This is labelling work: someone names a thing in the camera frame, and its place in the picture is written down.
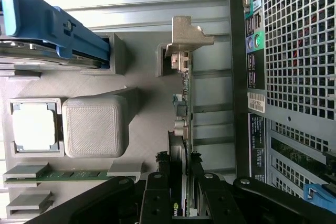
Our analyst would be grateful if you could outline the silver CPU chip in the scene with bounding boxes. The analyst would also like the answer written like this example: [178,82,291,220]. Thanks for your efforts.
[12,102,57,153]

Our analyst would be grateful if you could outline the blue disk carrier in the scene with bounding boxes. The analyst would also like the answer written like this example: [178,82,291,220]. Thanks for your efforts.
[0,0,111,63]

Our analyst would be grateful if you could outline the open black PC case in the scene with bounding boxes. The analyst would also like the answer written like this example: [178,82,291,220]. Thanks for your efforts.
[228,0,336,209]

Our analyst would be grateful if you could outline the silver hard disk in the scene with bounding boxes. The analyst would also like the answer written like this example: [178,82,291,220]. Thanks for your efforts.
[0,39,106,71]

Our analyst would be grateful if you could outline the green RAM stick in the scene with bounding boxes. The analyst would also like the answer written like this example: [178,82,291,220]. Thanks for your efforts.
[4,170,137,183]

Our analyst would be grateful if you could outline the blue case latch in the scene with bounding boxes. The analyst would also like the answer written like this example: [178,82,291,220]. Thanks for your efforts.
[303,184,336,206]

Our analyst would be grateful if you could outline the grey parts rack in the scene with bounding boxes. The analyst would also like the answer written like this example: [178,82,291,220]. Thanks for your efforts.
[0,31,169,219]

